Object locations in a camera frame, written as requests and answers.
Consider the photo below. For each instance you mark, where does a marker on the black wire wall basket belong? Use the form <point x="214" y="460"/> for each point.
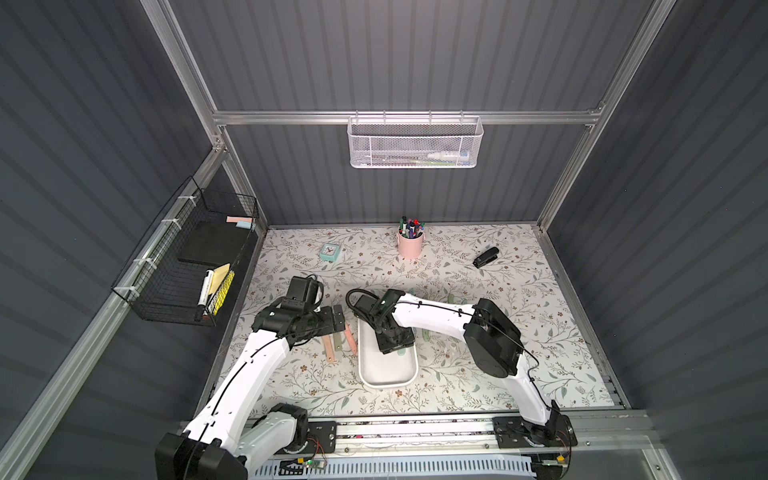
<point x="186" y="272"/>

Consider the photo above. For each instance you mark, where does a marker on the black notebook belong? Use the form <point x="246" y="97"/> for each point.
<point x="213" y="244"/>

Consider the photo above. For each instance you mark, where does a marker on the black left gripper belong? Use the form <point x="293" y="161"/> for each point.
<point x="335" y="319"/>

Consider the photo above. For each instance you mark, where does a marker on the pink fruit knife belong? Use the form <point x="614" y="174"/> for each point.
<point x="351" y="340"/>

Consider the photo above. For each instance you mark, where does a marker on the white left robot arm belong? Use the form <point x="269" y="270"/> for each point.
<point x="216" y="444"/>

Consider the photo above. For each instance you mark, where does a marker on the white wire mesh basket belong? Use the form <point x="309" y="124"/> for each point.
<point x="418" y="142"/>

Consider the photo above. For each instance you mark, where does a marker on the pink pen cup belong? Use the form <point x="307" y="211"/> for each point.
<point x="410" y="248"/>

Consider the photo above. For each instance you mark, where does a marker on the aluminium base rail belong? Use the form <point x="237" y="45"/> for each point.
<point x="474" y="433"/>

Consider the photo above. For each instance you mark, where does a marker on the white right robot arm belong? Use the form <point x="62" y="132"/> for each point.
<point x="493" y="341"/>

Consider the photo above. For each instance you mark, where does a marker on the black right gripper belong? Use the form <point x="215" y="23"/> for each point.
<point x="392" y="336"/>

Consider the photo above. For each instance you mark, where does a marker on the yellow highlighter pack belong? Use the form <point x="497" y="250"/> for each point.
<point x="223" y="279"/>

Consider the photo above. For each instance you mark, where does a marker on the peach sheathed fruit knife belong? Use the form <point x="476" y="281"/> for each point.
<point x="328" y="349"/>

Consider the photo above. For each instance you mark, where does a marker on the white oval storage box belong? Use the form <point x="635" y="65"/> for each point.
<point x="384" y="371"/>

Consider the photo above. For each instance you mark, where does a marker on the black stapler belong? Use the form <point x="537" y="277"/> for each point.
<point x="488" y="256"/>

